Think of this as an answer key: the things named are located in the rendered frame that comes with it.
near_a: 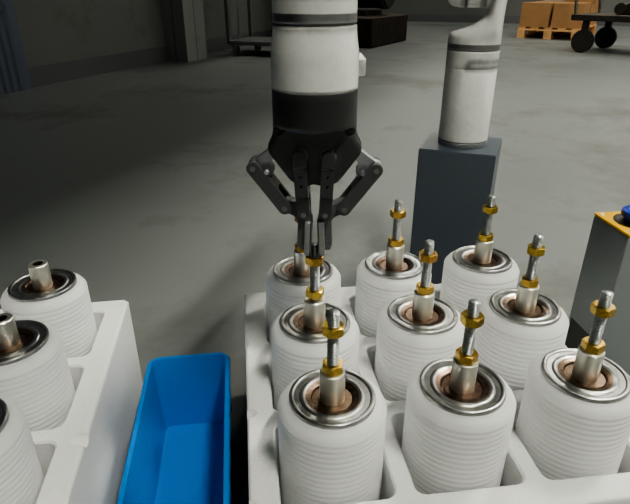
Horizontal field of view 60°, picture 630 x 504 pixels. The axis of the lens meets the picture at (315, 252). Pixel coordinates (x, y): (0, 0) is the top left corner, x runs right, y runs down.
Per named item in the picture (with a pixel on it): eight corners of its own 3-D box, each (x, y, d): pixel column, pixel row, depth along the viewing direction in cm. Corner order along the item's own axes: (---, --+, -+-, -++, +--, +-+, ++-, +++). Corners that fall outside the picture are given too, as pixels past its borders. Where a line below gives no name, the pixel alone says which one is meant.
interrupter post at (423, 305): (435, 315, 60) (438, 289, 58) (428, 325, 58) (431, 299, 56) (415, 309, 61) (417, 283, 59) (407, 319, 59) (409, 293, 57)
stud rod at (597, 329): (581, 364, 49) (600, 292, 46) (582, 358, 50) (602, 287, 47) (593, 368, 49) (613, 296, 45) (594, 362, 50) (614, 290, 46)
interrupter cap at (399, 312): (465, 310, 61) (466, 305, 60) (444, 345, 55) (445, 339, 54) (402, 293, 64) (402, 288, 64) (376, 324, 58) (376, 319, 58)
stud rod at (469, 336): (471, 376, 48) (483, 303, 44) (461, 378, 48) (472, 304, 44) (466, 369, 49) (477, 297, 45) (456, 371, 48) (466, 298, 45)
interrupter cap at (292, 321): (272, 343, 55) (272, 337, 55) (286, 304, 62) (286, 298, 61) (347, 349, 54) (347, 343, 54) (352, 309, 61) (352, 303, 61)
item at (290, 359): (267, 475, 62) (260, 346, 54) (283, 416, 71) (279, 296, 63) (351, 484, 61) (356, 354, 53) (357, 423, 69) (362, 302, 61)
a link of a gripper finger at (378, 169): (376, 162, 48) (330, 206, 50) (390, 176, 49) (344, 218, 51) (375, 153, 51) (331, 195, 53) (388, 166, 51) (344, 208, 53)
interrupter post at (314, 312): (302, 330, 57) (301, 303, 56) (305, 318, 59) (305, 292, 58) (324, 332, 57) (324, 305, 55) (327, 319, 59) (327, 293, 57)
